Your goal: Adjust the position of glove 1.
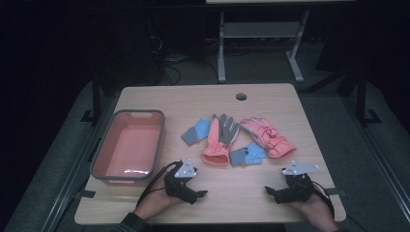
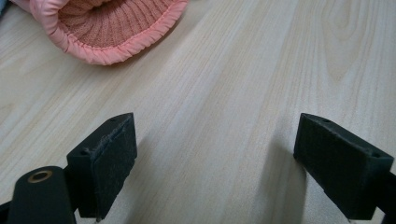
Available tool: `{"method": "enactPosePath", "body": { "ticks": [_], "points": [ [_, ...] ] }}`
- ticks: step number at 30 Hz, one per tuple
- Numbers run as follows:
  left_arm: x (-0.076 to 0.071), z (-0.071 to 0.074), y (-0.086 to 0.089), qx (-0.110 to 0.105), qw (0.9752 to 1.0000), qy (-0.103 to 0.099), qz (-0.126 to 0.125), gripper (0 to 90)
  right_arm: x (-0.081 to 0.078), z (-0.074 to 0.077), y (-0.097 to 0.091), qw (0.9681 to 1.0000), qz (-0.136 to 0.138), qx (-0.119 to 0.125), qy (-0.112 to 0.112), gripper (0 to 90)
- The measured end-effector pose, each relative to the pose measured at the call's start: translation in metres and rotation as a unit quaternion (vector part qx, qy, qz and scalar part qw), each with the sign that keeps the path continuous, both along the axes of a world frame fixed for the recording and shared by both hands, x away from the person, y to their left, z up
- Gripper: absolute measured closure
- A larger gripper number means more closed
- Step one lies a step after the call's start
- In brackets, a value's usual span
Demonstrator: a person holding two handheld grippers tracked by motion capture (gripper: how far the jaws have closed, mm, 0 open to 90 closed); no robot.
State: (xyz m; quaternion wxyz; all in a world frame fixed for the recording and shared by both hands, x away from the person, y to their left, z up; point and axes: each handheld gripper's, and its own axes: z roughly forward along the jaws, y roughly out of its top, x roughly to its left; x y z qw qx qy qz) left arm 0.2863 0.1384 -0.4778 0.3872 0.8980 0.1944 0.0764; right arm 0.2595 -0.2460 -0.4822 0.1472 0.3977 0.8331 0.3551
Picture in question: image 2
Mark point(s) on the pink winter glove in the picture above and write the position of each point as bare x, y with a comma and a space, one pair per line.
93, 56

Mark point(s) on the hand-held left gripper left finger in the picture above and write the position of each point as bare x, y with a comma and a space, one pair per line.
109, 161

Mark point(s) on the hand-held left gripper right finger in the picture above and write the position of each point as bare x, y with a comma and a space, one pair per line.
339, 168

